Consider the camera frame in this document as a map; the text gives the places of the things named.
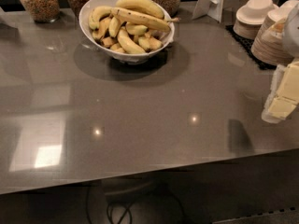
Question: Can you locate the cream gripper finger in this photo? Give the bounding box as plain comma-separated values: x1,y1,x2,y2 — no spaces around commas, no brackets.
262,97,296,123

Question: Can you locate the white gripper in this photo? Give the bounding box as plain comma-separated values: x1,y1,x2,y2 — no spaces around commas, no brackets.
270,4,299,104

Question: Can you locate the yellow banana front right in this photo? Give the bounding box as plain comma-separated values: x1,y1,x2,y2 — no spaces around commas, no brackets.
138,33,163,52

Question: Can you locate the front large yellow banana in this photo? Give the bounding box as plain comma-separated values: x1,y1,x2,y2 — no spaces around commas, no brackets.
117,28,145,54

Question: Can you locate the middle small yellow banana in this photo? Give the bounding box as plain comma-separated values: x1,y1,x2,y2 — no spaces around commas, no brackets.
125,22,148,35

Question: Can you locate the back yellow banana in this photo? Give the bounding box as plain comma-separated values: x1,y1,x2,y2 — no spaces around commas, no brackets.
116,0,164,19

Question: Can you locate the yellow banana centre upright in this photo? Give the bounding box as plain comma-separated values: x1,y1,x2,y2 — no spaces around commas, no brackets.
108,17,122,37

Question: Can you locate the yellow banana left middle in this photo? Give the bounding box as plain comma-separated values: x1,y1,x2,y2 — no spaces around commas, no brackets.
92,17,111,41

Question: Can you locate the white ceramic bowl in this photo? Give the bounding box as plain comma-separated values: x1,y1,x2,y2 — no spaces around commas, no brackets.
78,0,175,63

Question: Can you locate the left curved yellow banana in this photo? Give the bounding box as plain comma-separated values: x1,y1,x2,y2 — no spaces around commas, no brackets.
89,6,111,30

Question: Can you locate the stack of paper plates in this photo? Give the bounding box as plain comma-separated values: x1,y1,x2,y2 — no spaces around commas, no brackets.
250,0,299,65

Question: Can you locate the black rubber mat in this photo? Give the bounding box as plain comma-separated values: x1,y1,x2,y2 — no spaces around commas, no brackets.
225,25,276,70

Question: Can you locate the stack of white bowls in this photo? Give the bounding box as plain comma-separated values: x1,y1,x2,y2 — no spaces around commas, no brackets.
233,0,278,40

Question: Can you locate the white folded paper sign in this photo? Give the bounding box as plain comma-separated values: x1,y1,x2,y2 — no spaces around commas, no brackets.
192,0,226,22

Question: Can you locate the left glass cereal jar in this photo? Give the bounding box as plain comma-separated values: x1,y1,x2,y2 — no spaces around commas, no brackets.
20,0,60,22

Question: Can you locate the black cable under table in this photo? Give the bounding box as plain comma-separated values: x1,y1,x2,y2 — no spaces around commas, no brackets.
84,184,135,224

